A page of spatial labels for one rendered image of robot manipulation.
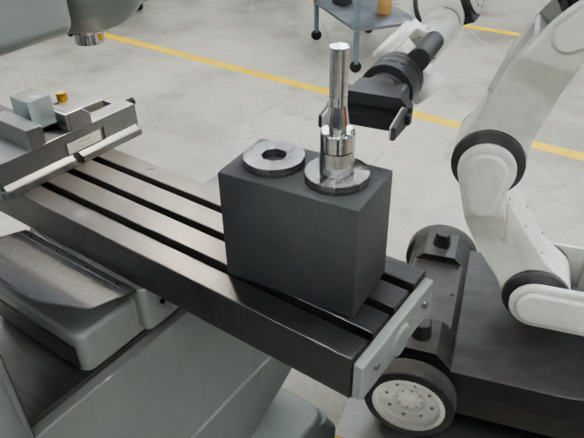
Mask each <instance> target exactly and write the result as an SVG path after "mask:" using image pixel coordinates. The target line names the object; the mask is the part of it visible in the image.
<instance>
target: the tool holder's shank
mask: <svg viewBox="0 0 584 438"><path fill-rule="evenodd" d="M348 70H349V45H348V44H347V43H332V44H330V45H329V95H328V114H327V118H326V125H327V126H328V130H329V131H330V132H332V133H335V134H341V133H344V132H345V131H346V130H347V127H348V126H349V125H350V121H349V113H348Z"/></svg>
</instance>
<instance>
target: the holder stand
mask: <svg viewBox="0 0 584 438"><path fill-rule="evenodd" d="M217 175H218V182H219V191H220V200H221V208H222V225H223V233H224V241H225V249H226V258H227V267H228V272H229V273H230V274H231V275H236V276H238V277H241V278H243V279H246V280H248V281H251V282H255V283H258V284H260V285H262V286H265V287H268V288H270V289H274V290H277V291H280V292H282V293H284V294H287V295H291V296H293V297H296V298H299V299H302V300H304V301H306V302H311V303H313V304H315V305H318V306H321V307H324V308H326V309H330V310H333V311H335V312H337V313H340V314H343V315H346V316H349V317H355V315H356V313H357V312H358V310H359V309H360V307H361V306H362V304H363V303H364V302H365V300H366V299H367V297H368V295H369V294H370V292H371V291H372V289H373V288H374V286H375V285H376V284H377V283H378V281H379V280H380V278H381V277H382V275H383V273H384V271H385V261H386V250H387V240H388V219H389V210H390V199H391V189H392V178H393V170H391V169H384V168H381V167H377V166H374V165H370V164H366V163H364V162H363V161H362V160H359V159H357V158H355V167H354V173H353V174H352V175H351V176H349V177H346V178H342V179H331V178H327V177H326V176H323V175H322V174H321V173H320V152H316V151H313V150H309V149H303V148H301V147H300V146H299V145H297V144H295V143H292V142H287V141H280V140H274V141H270V140H267V139H263V138H262V139H259V140H258V141H257V142H256V143H254V144H253V145H251V146H250V147H248V148H247V149H246V150H245V151H243V152H242V153H241V155H239V156H238V157H237V158H235V159H234V160H233V161H231V162H230V163H229V164H227V165H226V166H225V167H223V168H222V169H221V170H219V171H218V174H217Z"/></svg>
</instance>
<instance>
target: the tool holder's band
mask: <svg viewBox="0 0 584 438"><path fill-rule="evenodd" d="M320 139H321V140H322V141H323V142H325V143H328V144H332V145H343V144H348V143H351V142H353V141H354V140H355V129H354V128H353V127H352V126H350V125H349V126H348V127H347V130H346V131H345V132H344V133H341V134H335V133H332V132H330V131H329V127H328V126H327V125H324V126H323V127H322V128H321V129H320Z"/></svg>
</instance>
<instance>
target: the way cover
mask: <svg viewBox="0 0 584 438"><path fill-rule="evenodd" d="M21 232H23V233H21ZM18 233H19V234H18ZM24 234H25V235H24ZM33 241H34V242H33ZM39 244H41V245H39ZM35 245H36V246H35ZM59 249H60V248H58V247H57V246H55V245H54V244H52V243H50V242H47V241H45V240H44V239H43V238H41V237H39V236H36V235H35V234H33V233H31V232H29V231H28V230H27V229H25V230H21V231H18V232H15V233H11V234H8V235H5V236H0V282H2V283H4V284H6V285H7V286H9V287H10V288H12V289H14V290H15V291H17V292H19V293H21V294H22V295H24V296H26V297H27V298H29V299H31V300H32V301H35V302H42V303H48V304H53V305H58V306H64V307H69V308H74V309H94V308H97V307H99V306H101V305H104V304H105V303H107V302H111V301H113V300H115V299H117V298H119V297H122V296H124V295H127V294H129V293H131V292H133V291H136V289H134V288H132V287H130V286H129V285H127V284H125V283H124V282H121V281H119V280H117V279H116V278H115V277H113V276H111V275H108V274H106V273H105V272H103V271H101V270H100V269H97V268H95V267H94V266H92V265H90V264H88V263H86V262H85V261H83V260H81V259H79V258H77V257H75V256H74V255H72V254H70V253H68V252H66V251H65V250H63V249H60V251H58V250H59ZM12 251H13V252H12ZM25 258H26V259H25ZM39 261H40V262H39ZM59 261H60V262H59ZM66 262H67V263H66ZM74 264H75V265H74ZM18 267H19V268H18ZM28 271H29V272H28ZM98 271H99V272H98ZM25 273H26V274H25ZM27 274H28V275H27ZM73 275H74V276H73ZM59 276H60V277H59ZM91 277H92V278H91ZM74 278H76V279H74ZM90 278H91V279H90ZM103 278H104V279H103ZM53 280H55V281H53ZM12 284H13V285H12ZM29 284H30V285H29ZM37 284H38V285H37ZM73 284H75V285H73ZM22 285H23V286H24V287H23V286H22ZM57 285H58V286H57ZM52 289H53V290H52ZM58 289H59V290H58ZM60 289H62V290H60ZM82 290H83V291H82ZM44 291H45V292H44ZM34 293H35V294H34ZM54 293H55V294H54ZM96 293H97V294H96ZM40 295H41V296H40ZM95 295H96V296H95ZM61 296H62V297H63V298H62V297H61ZM45 297H47V298H45ZM83 297H84V298H83ZM57 299H58V300H57Z"/></svg>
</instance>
